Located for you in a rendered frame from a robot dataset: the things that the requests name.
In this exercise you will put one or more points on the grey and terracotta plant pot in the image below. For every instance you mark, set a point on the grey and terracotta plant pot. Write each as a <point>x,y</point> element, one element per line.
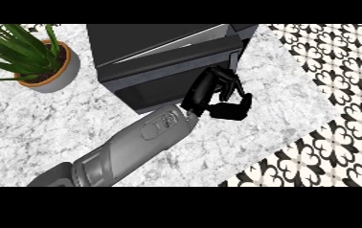
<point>59,73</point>

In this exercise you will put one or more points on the green potted plant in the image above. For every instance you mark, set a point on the green potted plant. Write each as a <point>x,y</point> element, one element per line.
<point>25,50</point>

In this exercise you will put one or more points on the dark grey microwave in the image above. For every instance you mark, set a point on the dark grey microwave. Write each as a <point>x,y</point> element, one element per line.
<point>141,43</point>

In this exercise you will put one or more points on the dark grey microwave door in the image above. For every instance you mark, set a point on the dark grey microwave door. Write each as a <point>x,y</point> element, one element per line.
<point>164,78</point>

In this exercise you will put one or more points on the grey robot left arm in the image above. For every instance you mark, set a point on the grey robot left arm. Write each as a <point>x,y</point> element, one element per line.
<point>132,145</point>

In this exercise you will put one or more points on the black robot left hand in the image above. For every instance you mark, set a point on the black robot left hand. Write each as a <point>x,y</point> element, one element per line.
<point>203,89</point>

